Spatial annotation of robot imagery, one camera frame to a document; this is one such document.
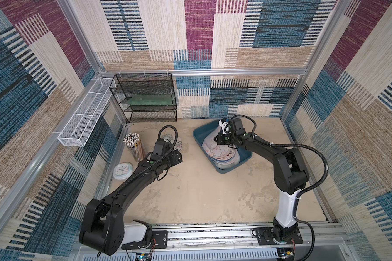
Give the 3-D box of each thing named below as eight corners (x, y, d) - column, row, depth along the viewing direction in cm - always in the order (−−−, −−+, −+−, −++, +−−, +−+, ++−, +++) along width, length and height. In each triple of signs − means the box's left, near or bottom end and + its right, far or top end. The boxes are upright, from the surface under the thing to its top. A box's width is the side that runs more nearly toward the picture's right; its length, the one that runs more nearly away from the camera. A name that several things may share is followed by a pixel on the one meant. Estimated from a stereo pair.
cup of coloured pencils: (132, 162, 101) (121, 144, 86) (135, 152, 106) (125, 132, 91) (146, 162, 101) (137, 144, 86) (148, 152, 106) (140, 132, 91)
